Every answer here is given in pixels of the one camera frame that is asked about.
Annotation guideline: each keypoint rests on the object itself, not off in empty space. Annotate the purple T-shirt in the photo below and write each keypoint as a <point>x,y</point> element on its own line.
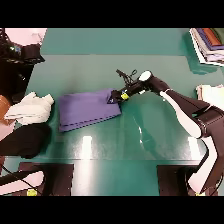
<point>87,110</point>

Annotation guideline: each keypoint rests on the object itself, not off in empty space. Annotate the heap of clothes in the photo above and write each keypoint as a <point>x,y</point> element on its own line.
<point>210,43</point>

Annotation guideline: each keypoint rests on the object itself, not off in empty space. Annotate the white garment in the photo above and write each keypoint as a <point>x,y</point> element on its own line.
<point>30,109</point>

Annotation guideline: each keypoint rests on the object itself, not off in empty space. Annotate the brown garment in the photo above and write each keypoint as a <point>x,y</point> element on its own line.
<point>3,110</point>

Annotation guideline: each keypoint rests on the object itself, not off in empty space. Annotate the cream garment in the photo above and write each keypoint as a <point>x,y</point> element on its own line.
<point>213,95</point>

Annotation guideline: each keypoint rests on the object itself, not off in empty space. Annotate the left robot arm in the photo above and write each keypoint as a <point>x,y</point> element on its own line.
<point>20,182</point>

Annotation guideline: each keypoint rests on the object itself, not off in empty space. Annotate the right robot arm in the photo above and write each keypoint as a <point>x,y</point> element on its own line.
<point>186,110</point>

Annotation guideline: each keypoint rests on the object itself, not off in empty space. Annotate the black garment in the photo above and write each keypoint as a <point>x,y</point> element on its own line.
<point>24,140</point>

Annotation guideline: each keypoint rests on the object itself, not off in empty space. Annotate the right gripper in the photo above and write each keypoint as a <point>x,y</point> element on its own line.
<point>120,94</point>

